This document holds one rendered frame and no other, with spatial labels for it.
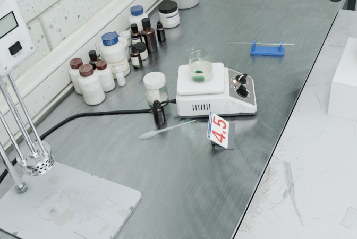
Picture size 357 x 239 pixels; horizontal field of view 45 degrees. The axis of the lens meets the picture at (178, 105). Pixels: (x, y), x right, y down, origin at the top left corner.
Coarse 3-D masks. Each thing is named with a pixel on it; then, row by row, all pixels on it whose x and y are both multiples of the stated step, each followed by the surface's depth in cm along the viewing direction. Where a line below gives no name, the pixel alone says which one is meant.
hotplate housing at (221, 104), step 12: (228, 84) 111; (180, 96) 109; (192, 96) 108; (204, 96) 108; (216, 96) 107; (228, 96) 107; (180, 108) 110; (192, 108) 110; (204, 108) 110; (216, 108) 109; (228, 108) 109; (240, 108) 109; (252, 108) 109
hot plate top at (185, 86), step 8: (216, 64) 115; (184, 72) 114; (216, 72) 112; (184, 80) 111; (216, 80) 109; (184, 88) 108; (192, 88) 108; (200, 88) 108; (208, 88) 107; (216, 88) 107; (224, 88) 107
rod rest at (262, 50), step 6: (252, 48) 130; (258, 48) 132; (264, 48) 131; (270, 48) 131; (276, 48) 131; (282, 48) 130; (252, 54) 131; (258, 54) 131; (264, 54) 130; (270, 54) 130; (276, 54) 129; (282, 54) 129
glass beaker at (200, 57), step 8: (192, 48) 108; (200, 48) 109; (208, 48) 108; (192, 56) 110; (200, 56) 110; (208, 56) 104; (192, 64) 106; (200, 64) 105; (208, 64) 106; (192, 72) 108; (200, 72) 106; (208, 72) 107; (192, 80) 110; (200, 80) 108; (208, 80) 109
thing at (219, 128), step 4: (212, 116) 107; (216, 116) 108; (212, 120) 106; (216, 120) 107; (220, 120) 108; (212, 124) 105; (216, 124) 106; (220, 124) 107; (224, 124) 108; (212, 128) 104; (216, 128) 105; (220, 128) 106; (224, 128) 107; (212, 132) 103; (216, 132) 104; (220, 132) 105; (224, 132) 106; (212, 136) 102; (216, 136) 103; (220, 136) 104; (224, 136) 105; (216, 140) 102; (220, 140) 103; (224, 140) 104; (224, 144) 103
